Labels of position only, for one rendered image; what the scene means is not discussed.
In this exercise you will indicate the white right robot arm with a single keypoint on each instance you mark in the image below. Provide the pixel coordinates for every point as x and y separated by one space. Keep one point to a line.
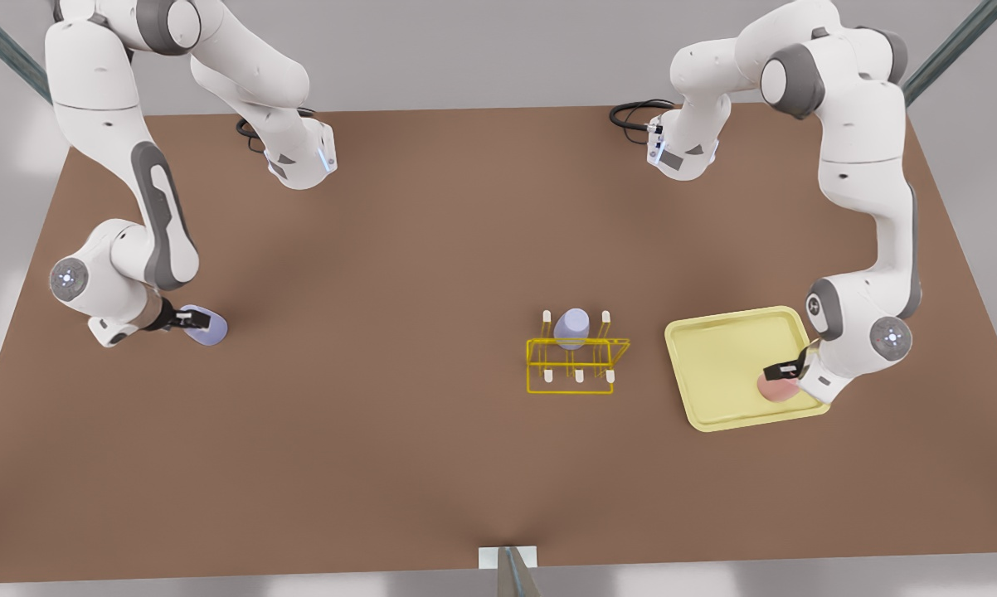
100 99

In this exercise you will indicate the silver frame post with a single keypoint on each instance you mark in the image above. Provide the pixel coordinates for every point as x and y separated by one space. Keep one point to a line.
5 50
955 46
517 576

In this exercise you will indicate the yellow tray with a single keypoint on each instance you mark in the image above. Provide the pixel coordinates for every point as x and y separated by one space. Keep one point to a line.
718 369

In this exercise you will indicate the pink cup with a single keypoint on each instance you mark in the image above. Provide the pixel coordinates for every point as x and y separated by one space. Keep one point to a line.
776 390

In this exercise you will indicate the lavender cup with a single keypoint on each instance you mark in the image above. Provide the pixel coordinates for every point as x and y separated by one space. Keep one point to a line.
209 328
571 326

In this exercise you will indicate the silver post foot plate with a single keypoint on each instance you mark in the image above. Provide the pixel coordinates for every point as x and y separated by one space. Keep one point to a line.
488 557

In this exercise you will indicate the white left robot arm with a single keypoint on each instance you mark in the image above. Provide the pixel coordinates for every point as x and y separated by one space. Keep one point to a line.
859 124

